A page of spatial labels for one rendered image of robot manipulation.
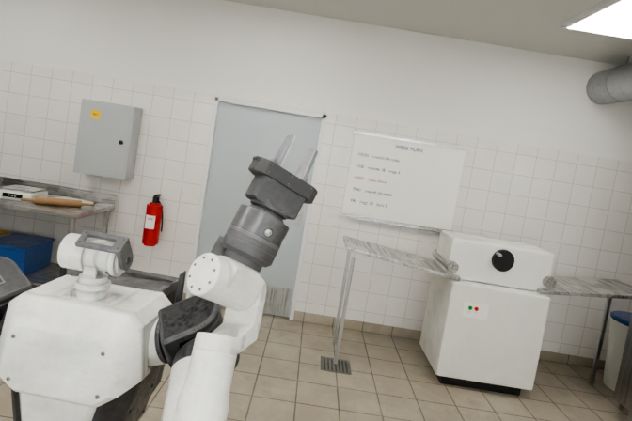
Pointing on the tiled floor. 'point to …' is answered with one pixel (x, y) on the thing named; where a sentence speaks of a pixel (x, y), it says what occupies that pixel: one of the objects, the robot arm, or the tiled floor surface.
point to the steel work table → (104, 202)
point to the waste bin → (619, 326)
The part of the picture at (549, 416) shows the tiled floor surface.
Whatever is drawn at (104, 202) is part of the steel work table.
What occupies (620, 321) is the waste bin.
